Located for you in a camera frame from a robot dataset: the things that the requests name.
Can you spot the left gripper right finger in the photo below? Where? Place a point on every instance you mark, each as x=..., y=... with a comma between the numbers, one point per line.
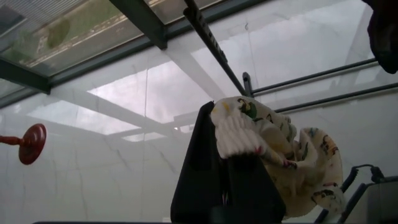
x=252, y=193

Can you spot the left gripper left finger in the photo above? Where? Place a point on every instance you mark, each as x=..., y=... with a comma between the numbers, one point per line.
x=199, y=174

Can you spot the cream printed garment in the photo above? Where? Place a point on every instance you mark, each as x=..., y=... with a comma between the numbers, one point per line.
x=304, y=168

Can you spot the black garment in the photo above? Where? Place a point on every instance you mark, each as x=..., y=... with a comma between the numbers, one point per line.
x=385, y=37

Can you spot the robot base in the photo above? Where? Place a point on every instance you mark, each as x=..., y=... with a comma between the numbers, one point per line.
x=379, y=202

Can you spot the black clothes rack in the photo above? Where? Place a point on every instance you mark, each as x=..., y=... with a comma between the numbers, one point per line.
x=211, y=43

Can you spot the dark brown wooden stand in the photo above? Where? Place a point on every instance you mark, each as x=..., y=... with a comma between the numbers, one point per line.
x=31, y=143

